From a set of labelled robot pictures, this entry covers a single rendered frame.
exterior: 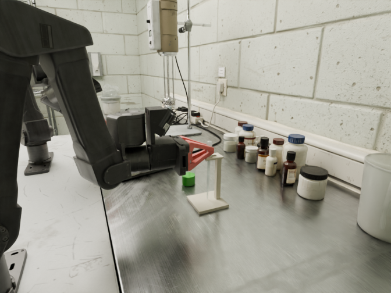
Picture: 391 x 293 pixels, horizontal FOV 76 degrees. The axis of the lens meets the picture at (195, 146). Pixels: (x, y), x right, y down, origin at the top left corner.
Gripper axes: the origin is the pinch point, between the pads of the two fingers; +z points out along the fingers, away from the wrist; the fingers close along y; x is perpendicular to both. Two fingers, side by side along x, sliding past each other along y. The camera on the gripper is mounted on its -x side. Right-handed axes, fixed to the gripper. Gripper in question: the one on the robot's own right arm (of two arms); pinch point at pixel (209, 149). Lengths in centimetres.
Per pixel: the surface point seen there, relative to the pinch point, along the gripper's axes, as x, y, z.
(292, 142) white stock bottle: 2.9, 4.4, 29.7
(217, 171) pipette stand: 5.8, -0.4, 2.1
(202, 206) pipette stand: 13.5, -2.1, -2.4
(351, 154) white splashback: 4.1, -7.1, 39.9
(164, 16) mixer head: -39, 67, 10
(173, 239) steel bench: 14.3, -9.9, -12.4
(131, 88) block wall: 7, 274, 25
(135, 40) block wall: -48, 274, 34
